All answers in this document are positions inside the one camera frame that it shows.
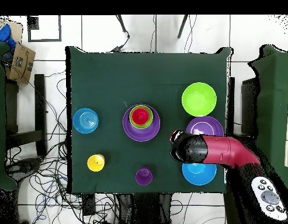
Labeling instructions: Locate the small green bowl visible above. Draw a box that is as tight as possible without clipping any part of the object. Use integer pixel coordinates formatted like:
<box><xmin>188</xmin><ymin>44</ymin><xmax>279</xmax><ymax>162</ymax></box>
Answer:
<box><xmin>129</xmin><ymin>104</ymin><xmax>154</xmax><ymax>130</ymax></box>

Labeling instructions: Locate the purple bowl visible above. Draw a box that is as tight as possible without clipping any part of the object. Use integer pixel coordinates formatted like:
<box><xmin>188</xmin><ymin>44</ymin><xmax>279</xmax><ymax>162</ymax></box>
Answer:
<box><xmin>122</xmin><ymin>104</ymin><xmax>161</xmax><ymax>142</ymax></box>
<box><xmin>186</xmin><ymin>115</ymin><xmax>224</xmax><ymax>137</ymax></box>

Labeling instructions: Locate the red cup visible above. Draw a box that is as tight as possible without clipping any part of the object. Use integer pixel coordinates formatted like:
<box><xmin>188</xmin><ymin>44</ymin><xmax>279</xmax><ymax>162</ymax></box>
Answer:
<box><xmin>131</xmin><ymin>107</ymin><xmax>150</xmax><ymax>125</ymax></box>

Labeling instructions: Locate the large blue bowl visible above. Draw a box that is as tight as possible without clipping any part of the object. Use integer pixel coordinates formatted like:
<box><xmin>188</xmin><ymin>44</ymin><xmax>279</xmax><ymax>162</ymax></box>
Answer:
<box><xmin>182</xmin><ymin>162</ymin><xmax>217</xmax><ymax>187</ymax></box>

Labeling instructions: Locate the large green bowl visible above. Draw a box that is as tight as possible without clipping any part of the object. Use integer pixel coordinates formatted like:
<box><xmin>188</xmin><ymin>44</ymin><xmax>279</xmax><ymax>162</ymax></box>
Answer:
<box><xmin>181</xmin><ymin>82</ymin><xmax>217</xmax><ymax>117</ymax></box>

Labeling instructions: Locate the purple cup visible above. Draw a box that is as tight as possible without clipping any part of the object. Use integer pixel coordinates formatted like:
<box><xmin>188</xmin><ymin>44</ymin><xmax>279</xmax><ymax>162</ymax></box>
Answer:
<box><xmin>135</xmin><ymin>166</ymin><xmax>153</xmax><ymax>187</ymax></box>

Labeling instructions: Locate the dark green tablecloth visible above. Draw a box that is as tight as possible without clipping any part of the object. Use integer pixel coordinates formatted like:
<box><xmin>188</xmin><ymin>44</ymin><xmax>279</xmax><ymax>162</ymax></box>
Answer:
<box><xmin>65</xmin><ymin>45</ymin><xmax>234</xmax><ymax>195</ymax></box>

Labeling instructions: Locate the yellow cup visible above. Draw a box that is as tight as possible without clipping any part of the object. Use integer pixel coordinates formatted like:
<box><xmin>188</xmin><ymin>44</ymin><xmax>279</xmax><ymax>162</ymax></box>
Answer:
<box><xmin>86</xmin><ymin>153</ymin><xmax>106</xmax><ymax>173</ymax></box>

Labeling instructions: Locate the small blue bowl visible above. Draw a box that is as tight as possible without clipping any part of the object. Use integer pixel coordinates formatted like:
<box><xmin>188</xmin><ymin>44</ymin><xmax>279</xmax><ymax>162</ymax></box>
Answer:
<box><xmin>72</xmin><ymin>107</ymin><xmax>99</xmax><ymax>134</ymax></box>

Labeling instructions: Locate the black tripod leg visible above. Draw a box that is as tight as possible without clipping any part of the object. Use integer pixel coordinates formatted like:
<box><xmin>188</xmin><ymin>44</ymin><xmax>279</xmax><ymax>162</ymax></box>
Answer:
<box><xmin>116</xmin><ymin>15</ymin><xmax>131</xmax><ymax>39</ymax></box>
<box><xmin>176</xmin><ymin>15</ymin><xmax>189</xmax><ymax>39</ymax></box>

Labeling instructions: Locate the brown cardboard box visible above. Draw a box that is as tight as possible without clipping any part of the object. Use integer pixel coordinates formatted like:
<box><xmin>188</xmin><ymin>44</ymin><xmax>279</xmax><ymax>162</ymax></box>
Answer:
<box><xmin>4</xmin><ymin>43</ymin><xmax>36</xmax><ymax>85</ymax></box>

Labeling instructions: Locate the blue fabric bag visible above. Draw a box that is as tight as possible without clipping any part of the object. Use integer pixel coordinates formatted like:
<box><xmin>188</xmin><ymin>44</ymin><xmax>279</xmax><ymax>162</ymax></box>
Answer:
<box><xmin>0</xmin><ymin>23</ymin><xmax>17</xmax><ymax>51</ymax></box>

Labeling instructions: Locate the tangle of floor cables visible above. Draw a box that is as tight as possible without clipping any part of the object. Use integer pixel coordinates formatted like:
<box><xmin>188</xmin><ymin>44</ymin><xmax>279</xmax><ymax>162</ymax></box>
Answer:
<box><xmin>5</xmin><ymin>69</ymin><xmax>119</xmax><ymax>224</ymax></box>

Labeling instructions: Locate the grey pedestal foot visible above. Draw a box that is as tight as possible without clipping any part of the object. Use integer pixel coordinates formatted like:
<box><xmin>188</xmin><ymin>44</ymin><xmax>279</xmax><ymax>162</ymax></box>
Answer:
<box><xmin>5</xmin><ymin>157</ymin><xmax>43</xmax><ymax>178</ymax></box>

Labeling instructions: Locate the black square floor frame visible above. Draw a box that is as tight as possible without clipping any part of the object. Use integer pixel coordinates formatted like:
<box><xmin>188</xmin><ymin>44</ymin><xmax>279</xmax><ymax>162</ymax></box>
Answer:
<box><xmin>27</xmin><ymin>15</ymin><xmax>63</xmax><ymax>43</ymax></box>

